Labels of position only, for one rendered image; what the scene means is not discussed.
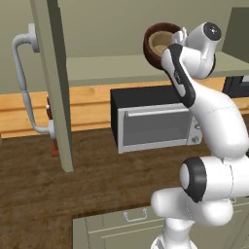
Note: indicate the olive base cabinet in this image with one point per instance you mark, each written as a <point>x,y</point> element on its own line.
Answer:
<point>113,233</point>

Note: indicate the dark brown bowl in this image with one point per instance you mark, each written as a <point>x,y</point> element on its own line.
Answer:
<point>152,48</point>

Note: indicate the olive cabinet door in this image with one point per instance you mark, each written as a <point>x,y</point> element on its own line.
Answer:
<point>55,81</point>
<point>236,30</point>

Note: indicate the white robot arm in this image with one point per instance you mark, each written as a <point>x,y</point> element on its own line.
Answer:
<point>220,116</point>

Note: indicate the reddish brown pepper mill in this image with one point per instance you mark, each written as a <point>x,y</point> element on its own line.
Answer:
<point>53,146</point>

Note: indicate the silver toaster oven knob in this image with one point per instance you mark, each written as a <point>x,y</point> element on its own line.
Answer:
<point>195,139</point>
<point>196,126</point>

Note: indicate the black appliance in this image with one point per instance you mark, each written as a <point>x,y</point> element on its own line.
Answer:
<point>236,86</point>

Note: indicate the olive wall cabinet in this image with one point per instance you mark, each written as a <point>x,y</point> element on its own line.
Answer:
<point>110,66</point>

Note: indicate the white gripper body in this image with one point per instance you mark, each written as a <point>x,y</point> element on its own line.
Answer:
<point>179,36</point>

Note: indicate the olive drawer front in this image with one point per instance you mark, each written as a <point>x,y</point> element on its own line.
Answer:
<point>110,223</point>

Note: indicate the black and silver toaster oven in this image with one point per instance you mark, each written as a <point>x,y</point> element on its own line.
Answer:
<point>152,129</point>

